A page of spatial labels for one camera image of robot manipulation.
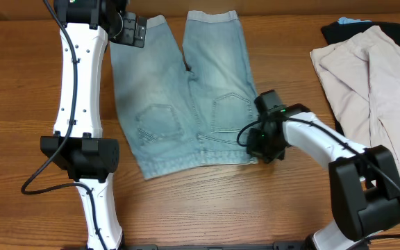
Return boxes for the light blue denim shorts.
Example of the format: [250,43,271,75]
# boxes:
[110,10,258,179]

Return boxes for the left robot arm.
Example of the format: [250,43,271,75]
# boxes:
[40,0,147,249]

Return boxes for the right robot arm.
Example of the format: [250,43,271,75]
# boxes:
[243,90,400,250]

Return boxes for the beige folded garment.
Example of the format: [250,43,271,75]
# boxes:
[310,26,400,175]

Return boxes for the black folded garment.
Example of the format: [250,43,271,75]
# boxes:
[320,20,400,199]

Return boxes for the small blue cloth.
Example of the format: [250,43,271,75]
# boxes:
[337,17,371,25]

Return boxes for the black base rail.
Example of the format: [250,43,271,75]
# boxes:
[60,239,370,250]

